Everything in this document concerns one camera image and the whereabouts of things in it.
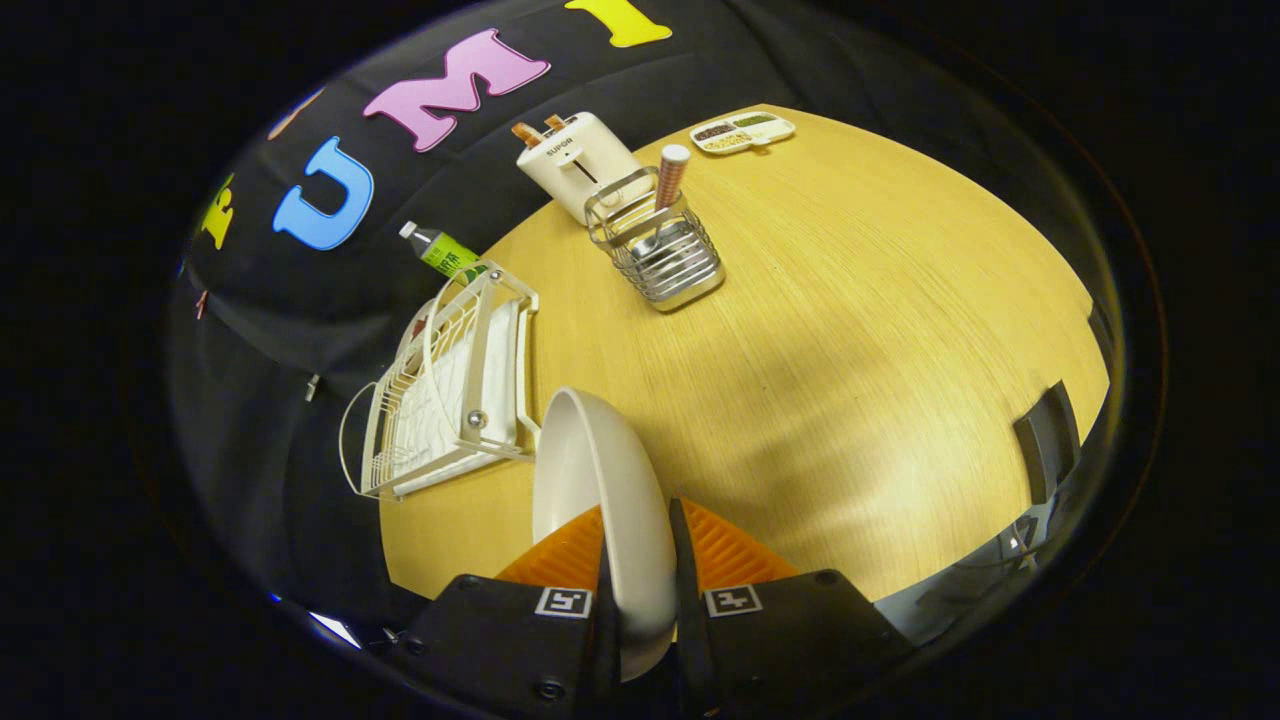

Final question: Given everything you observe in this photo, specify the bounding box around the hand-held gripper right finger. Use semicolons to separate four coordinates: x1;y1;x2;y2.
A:
668;498;913;720

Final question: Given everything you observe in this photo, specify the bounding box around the cream white toaster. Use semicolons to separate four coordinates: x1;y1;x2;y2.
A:
516;112;653;227

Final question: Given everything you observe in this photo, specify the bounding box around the white wire dish rack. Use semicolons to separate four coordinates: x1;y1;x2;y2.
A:
338;260;541;501

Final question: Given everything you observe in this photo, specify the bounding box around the spoon with red checked handle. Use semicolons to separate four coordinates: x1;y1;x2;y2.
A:
630;144;692;259

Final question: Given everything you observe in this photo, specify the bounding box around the white round plate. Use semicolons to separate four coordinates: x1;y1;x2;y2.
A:
532;387;680;684

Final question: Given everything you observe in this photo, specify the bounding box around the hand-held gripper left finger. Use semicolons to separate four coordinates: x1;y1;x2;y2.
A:
385;505;623;720

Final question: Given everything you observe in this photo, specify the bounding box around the white divided tray with beans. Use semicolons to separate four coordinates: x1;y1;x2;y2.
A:
690;110;797;157

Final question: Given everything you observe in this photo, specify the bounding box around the metal wire basket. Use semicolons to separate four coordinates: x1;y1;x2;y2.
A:
584;166;727;314

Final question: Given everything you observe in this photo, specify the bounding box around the lit monitor screen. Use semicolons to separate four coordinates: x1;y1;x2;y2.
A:
308;611;363;651

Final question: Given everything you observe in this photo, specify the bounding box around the green label drink bottle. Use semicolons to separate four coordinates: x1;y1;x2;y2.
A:
400;221;489;282

